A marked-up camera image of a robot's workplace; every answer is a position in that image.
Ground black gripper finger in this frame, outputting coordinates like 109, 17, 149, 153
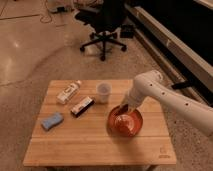
118, 104, 128, 113

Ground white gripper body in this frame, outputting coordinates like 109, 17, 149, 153
120, 89, 142, 113

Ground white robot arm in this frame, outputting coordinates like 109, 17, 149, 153
120, 70, 213, 140

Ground brown ceramic bowl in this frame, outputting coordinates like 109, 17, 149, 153
107, 106, 143, 137

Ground clear plastic cup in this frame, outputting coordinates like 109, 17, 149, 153
96, 82, 112, 103

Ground wooden table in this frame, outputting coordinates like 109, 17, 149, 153
23, 80, 177, 167

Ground white plastic bottle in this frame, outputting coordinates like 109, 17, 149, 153
56, 80, 82, 104

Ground black box on floor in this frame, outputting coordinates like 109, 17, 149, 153
120, 25, 134, 38

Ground blue sponge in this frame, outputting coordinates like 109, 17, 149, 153
41, 112, 64, 131

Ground black office chair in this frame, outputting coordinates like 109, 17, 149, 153
75, 0, 127, 61

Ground cable on floor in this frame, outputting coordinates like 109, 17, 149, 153
39, 0, 54, 25

